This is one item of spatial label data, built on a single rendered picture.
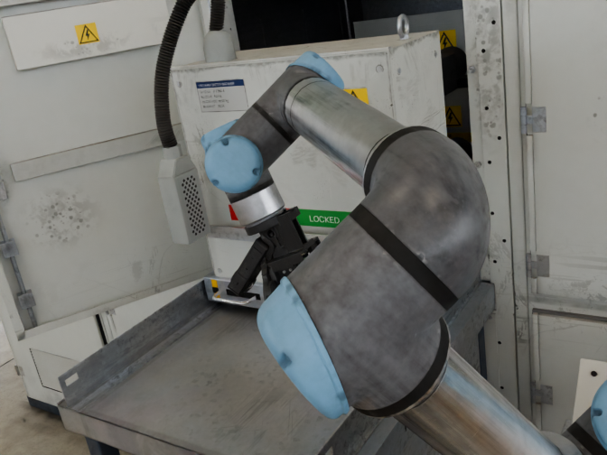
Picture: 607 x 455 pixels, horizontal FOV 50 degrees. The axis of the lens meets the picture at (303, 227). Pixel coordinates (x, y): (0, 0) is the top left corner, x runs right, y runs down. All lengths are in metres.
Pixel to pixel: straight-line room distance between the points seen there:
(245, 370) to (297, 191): 0.36
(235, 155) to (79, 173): 0.81
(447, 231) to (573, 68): 0.79
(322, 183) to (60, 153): 0.64
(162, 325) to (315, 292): 0.95
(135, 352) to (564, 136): 0.94
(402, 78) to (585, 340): 0.67
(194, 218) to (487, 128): 0.61
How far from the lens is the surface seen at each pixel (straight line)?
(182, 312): 1.48
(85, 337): 2.50
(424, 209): 0.51
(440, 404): 0.61
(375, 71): 1.12
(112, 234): 1.65
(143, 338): 1.41
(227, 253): 1.44
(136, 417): 1.23
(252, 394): 1.20
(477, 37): 1.33
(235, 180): 0.85
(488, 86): 1.33
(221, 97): 1.31
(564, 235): 1.36
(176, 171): 1.31
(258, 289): 1.41
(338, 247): 0.52
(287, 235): 0.98
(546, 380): 1.54
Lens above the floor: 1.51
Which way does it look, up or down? 20 degrees down
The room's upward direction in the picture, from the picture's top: 9 degrees counter-clockwise
